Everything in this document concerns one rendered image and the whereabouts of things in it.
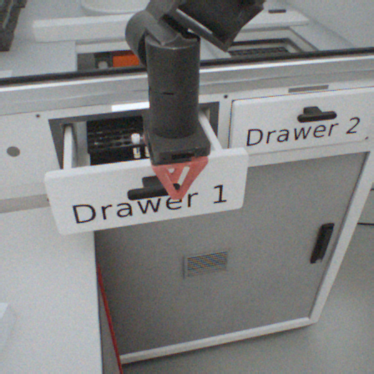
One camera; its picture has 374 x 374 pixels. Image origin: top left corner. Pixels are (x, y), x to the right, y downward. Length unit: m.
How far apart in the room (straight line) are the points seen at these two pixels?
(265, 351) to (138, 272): 0.62
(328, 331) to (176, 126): 1.20
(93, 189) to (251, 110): 0.32
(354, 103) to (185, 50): 0.47
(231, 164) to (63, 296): 0.32
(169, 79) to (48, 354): 0.38
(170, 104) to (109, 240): 0.52
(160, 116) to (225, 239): 0.57
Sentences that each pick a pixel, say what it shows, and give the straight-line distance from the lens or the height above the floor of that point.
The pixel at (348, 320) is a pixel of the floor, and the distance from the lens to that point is 1.58.
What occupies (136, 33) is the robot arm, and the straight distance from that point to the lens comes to 0.48.
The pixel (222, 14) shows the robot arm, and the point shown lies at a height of 1.14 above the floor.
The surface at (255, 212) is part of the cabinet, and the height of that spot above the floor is 0.63.
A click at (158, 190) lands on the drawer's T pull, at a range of 0.53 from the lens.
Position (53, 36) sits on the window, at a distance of 0.65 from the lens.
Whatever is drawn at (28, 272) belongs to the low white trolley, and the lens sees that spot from 0.67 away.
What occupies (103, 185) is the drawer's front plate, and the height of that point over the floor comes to 0.90.
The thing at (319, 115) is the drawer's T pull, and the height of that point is 0.91.
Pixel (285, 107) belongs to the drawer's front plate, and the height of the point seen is 0.91.
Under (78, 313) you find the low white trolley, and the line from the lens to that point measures 0.60.
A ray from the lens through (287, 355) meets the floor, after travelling 1.45.
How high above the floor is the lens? 1.26
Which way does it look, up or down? 40 degrees down
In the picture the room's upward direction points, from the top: straight up
